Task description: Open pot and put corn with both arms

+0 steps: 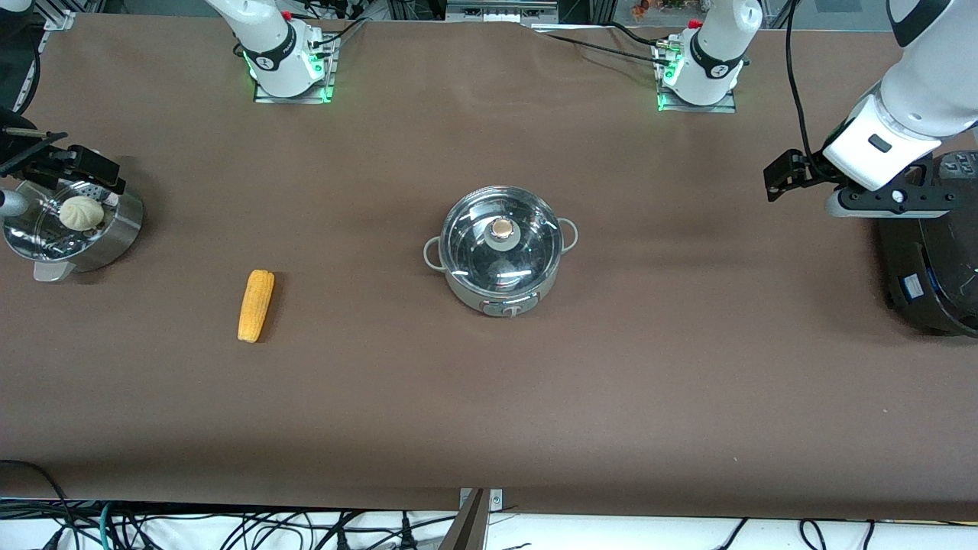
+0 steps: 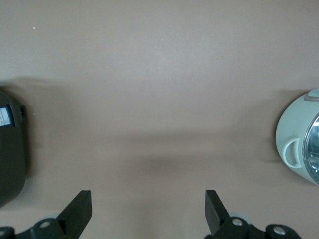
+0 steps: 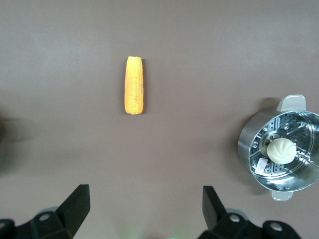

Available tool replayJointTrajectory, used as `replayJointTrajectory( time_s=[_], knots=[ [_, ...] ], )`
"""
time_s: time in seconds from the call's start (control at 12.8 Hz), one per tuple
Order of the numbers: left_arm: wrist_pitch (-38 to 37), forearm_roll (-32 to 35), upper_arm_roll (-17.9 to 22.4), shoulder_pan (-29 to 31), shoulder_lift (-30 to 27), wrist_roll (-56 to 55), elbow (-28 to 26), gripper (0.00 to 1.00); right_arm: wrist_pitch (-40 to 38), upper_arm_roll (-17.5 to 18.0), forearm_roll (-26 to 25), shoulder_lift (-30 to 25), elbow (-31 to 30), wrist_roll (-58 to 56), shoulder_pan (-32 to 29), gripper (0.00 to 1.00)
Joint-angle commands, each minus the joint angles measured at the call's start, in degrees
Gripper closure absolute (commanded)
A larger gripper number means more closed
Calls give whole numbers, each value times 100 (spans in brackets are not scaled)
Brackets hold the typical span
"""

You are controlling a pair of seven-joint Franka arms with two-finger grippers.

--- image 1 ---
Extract glass pot lid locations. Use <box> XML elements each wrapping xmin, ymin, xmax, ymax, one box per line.
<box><xmin>440</xmin><ymin>186</ymin><xmax>565</xmax><ymax>296</ymax></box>

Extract aluminium frame profile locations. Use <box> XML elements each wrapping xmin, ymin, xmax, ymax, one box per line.
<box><xmin>40</xmin><ymin>0</ymin><xmax>79</xmax><ymax>31</ymax></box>

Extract black tangled floor cables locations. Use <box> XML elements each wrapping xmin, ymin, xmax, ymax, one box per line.
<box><xmin>115</xmin><ymin>508</ymin><xmax>432</xmax><ymax>550</ymax></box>

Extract black rice cooker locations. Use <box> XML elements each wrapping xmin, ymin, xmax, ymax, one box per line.
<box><xmin>875</xmin><ymin>150</ymin><xmax>978</xmax><ymax>338</ymax></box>

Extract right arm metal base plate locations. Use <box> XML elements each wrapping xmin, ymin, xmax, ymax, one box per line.
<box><xmin>254</xmin><ymin>34</ymin><xmax>338</xmax><ymax>105</ymax></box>

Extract stainless steel cooking pot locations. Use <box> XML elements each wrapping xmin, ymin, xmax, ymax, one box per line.
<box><xmin>423</xmin><ymin>186</ymin><xmax>579</xmax><ymax>319</ymax></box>

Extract steel steamer pot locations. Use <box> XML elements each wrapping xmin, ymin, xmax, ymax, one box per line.
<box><xmin>2</xmin><ymin>170</ymin><xmax>144</xmax><ymax>283</ymax></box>

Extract yellow corn cob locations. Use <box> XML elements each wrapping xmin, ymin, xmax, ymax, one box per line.
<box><xmin>238</xmin><ymin>269</ymin><xmax>276</xmax><ymax>344</ymax></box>

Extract grey equipment box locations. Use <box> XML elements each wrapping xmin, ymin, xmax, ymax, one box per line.
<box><xmin>445</xmin><ymin>0</ymin><xmax>560</xmax><ymax>24</ymax></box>

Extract white steamed bun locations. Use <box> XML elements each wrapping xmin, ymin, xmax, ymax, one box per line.
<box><xmin>60</xmin><ymin>196</ymin><xmax>105</xmax><ymax>231</ymax></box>

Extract long black table cable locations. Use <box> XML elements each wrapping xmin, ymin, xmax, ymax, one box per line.
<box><xmin>533</xmin><ymin>31</ymin><xmax>667</xmax><ymax>70</ymax></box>

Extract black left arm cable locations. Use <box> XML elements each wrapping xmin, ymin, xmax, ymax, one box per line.
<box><xmin>782</xmin><ymin>0</ymin><xmax>824</xmax><ymax>165</ymax></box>

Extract metal table edge bracket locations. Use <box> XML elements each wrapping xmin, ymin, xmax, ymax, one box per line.
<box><xmin>458</xmin><ymin>487</ymin><xmax>504</xmax><ymax>514</ymax></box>

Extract black looped floor cable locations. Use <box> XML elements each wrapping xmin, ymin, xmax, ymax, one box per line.
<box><xmin>0</xmin><ymin>458</ymin><xmax>81</xmax><ymax>550</ymax></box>

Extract black base power cable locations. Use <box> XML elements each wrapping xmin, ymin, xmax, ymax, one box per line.
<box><xmin>309</xmin><ymin>15</ymin><xmax>369</xmax><ymax>50</ymax></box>

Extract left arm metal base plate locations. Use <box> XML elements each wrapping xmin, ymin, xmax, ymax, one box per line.
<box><xmin>656</xmin><ymin>42</ymin><xmax>739</xmax><ymax>115</ymax></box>

